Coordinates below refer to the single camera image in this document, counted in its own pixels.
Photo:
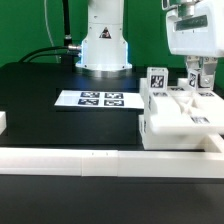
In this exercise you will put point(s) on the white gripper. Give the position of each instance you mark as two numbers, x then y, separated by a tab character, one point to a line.
196	28

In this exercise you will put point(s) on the white tagged cube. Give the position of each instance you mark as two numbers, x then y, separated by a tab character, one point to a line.
157	78
193	78

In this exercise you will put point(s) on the white chair back part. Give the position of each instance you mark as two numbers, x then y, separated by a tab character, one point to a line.
181	111

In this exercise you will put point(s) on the white chair seat part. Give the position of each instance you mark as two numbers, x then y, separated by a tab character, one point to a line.
152	141

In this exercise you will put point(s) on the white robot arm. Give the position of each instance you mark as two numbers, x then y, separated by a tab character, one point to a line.
104	48

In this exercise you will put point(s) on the white block at left edge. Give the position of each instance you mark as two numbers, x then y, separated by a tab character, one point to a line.
2	121

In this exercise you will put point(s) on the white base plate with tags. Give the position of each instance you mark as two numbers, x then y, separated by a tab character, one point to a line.
98	99

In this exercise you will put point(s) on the white U-shaped fence frame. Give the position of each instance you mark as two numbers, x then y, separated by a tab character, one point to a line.
67	162

